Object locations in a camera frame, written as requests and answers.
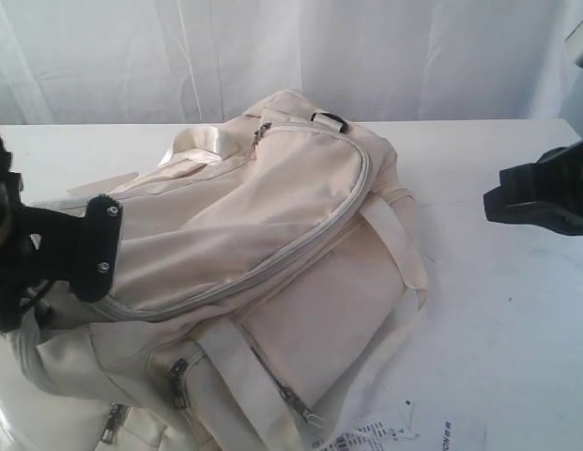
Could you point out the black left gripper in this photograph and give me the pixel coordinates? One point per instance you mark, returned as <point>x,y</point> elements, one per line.
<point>38,247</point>

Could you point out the white backdrop curtain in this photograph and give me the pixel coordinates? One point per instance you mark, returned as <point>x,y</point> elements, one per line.
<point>65,62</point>

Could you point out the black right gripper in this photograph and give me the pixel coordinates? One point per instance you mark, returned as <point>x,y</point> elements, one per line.
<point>547,193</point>

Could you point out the white printed paper tag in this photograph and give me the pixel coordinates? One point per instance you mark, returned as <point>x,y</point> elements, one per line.
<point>409,426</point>

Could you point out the cream fabric duffel bag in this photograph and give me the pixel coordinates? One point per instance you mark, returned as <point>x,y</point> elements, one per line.
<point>256,278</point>

